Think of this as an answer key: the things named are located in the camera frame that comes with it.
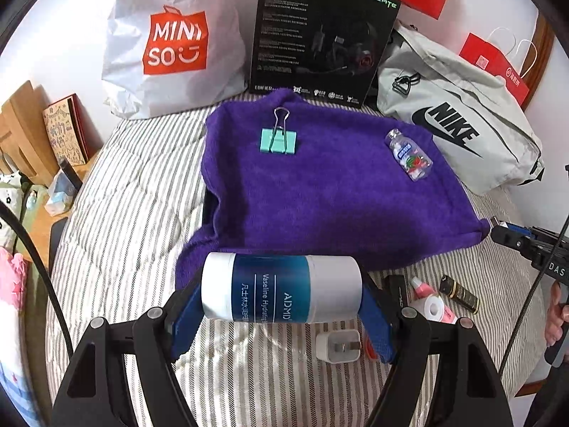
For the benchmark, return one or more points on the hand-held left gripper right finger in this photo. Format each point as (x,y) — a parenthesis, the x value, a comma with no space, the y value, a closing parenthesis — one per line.
(378,327)

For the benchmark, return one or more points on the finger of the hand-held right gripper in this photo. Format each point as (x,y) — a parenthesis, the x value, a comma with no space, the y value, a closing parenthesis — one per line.
(513,227)
(509,238)

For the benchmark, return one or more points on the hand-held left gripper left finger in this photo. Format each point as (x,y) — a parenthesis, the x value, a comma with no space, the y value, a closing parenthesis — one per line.
(183,322)

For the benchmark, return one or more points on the black lipstick tube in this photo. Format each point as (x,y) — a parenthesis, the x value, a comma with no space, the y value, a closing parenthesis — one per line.
(397,291)

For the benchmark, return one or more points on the white charger plug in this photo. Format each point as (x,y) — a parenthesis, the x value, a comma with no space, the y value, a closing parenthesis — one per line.
(335,347)

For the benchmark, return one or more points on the white tape roll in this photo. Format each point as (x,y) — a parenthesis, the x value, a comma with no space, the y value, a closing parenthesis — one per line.
(429,308)

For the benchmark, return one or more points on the pink highlighter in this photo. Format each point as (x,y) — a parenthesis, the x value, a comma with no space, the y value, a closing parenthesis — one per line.
(420,288)

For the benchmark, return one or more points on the black and gold tube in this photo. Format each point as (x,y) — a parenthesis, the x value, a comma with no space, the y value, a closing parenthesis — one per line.
(460,294)

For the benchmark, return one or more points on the white and blue jar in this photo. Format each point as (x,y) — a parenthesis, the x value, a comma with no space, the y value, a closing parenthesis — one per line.
(275,287)

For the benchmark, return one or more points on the person's right hand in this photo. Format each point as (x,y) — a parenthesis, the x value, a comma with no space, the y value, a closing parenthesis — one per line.
(555,316)

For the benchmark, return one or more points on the grey sling bag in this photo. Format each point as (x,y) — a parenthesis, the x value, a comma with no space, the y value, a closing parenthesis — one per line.
(462,120)

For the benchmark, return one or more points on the small clear plastic bottle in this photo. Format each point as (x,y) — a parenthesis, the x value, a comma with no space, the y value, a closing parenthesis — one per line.
(408,155)

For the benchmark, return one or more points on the striped bedsheet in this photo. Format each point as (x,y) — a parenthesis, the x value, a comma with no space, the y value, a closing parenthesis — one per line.
(138,195)

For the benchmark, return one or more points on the purple towel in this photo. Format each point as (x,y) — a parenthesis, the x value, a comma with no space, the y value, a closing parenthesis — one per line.
(320,195)

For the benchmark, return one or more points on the red and white paper bag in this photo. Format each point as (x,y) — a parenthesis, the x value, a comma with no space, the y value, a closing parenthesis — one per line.
(493,69)

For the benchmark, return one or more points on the pink star cloth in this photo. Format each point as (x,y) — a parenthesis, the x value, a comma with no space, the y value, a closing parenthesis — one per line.
(13,284)

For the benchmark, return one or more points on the clear plastic packet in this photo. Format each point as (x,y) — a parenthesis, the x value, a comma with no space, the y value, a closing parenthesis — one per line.
(60,193)

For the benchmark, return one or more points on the mint green binder clip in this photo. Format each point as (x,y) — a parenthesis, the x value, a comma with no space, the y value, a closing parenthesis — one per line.
(278,141)

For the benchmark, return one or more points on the panda print pillow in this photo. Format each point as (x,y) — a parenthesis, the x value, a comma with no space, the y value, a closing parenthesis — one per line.
(11,209)

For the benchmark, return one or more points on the black headset box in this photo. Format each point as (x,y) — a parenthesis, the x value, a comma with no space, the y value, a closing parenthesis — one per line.
(320,35)

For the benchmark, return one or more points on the white plastic shopping bag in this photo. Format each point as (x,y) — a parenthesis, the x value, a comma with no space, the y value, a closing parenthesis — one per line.
(178,40)

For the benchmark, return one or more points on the brown wooden frame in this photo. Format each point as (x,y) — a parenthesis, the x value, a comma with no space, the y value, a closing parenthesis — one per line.
(540,53)

